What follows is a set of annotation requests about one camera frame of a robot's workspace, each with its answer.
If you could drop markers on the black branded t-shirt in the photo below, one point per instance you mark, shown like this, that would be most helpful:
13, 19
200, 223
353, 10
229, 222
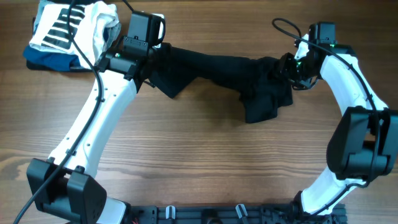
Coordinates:
260, 92

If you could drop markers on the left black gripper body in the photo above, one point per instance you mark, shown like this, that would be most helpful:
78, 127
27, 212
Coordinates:
152, 53

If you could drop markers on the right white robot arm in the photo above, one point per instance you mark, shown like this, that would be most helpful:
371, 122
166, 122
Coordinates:
364, 144

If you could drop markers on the black folded bottom garment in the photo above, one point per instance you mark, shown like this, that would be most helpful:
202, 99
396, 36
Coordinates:
32, 66

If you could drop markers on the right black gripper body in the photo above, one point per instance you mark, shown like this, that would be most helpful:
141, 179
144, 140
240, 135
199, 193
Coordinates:
286, 65

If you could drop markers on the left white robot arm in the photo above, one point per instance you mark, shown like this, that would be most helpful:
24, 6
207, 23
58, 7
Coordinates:
64, 184

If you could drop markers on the blue folded garment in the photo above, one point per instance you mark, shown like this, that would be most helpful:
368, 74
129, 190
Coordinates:
57, 61

